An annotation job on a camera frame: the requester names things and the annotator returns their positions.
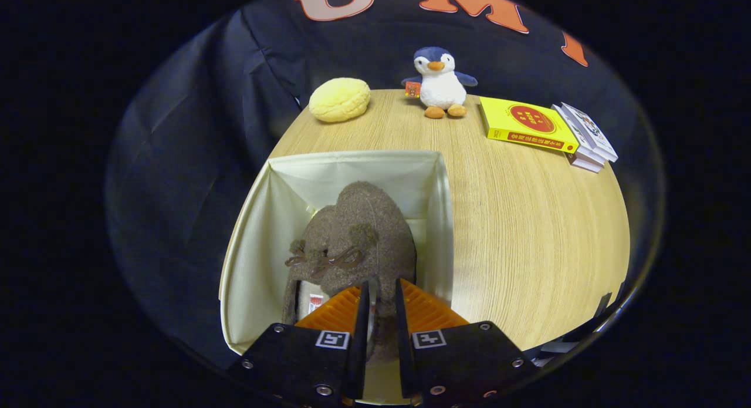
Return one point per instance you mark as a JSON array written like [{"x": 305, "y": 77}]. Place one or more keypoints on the black backdrop cloth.
[{"x": 176, "y": 161}]

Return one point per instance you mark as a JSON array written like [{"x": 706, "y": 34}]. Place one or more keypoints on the blue white penguin plush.
[{"x": 441, "y": 85}]

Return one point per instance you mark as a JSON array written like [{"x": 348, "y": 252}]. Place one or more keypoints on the yellow book red circle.
[{"x": 528, "y": 123}]

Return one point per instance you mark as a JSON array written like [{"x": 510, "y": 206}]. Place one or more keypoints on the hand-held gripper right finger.
[{"x": 405, "y": 349}]

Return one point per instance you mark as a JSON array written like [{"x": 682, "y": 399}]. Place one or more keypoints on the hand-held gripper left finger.
[{"x": 357, "y": 355}]

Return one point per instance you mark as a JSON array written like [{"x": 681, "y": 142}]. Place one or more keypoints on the beige fabric storage box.
[{"x": 258, "y": 261}]

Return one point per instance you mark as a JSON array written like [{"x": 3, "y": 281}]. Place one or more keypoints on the yellow bread plush toy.
[{"x": 339, "y": 100}]

